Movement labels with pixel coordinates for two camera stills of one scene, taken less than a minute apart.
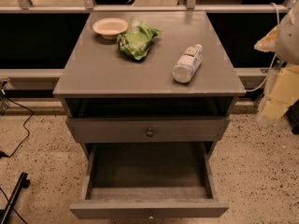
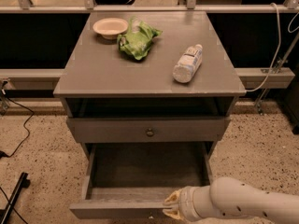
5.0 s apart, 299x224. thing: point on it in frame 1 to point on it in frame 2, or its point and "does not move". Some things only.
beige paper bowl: [109, 28] does not move
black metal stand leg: [23, 183] does not move
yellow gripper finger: [268, 43] to [174, 199]
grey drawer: [149, 180] does not move
